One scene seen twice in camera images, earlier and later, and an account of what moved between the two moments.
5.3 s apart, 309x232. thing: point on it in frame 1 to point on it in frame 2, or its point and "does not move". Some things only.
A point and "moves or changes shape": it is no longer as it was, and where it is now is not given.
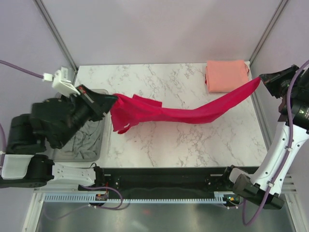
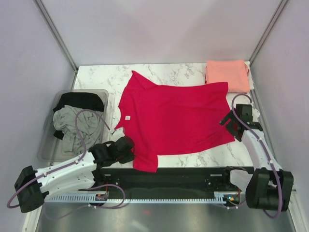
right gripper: (276, 79) to (230, 115)
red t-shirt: (124, 108) moves or changes shape
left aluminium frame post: (56, 34) does not move
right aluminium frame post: (273, 20) does not move
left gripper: (98, 103) to (130, 157)
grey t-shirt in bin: (86, 144) does not move
